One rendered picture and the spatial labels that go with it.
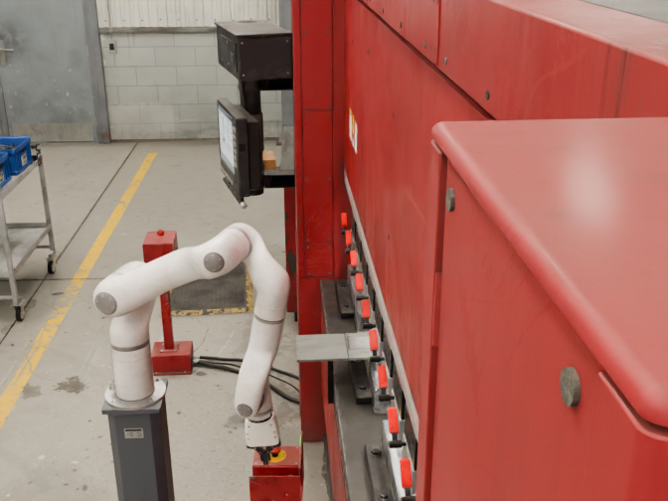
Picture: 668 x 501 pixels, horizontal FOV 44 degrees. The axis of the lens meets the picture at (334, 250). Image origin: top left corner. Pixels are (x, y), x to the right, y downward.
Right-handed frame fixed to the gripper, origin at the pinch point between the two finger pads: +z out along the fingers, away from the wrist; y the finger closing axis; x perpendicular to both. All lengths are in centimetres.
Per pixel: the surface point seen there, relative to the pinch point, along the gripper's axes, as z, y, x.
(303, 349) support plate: -14.5, -11.9, -40.5
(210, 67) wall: -11, 119, -724
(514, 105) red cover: -131, -53, 120
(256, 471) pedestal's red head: 8.5, 4.2, -4.5
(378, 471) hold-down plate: -3.0, -34.4, 15.2
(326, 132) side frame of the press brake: -69, -24, -128
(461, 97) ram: -125, -52, 86
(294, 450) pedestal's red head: 7.2, -7.7, -12.3
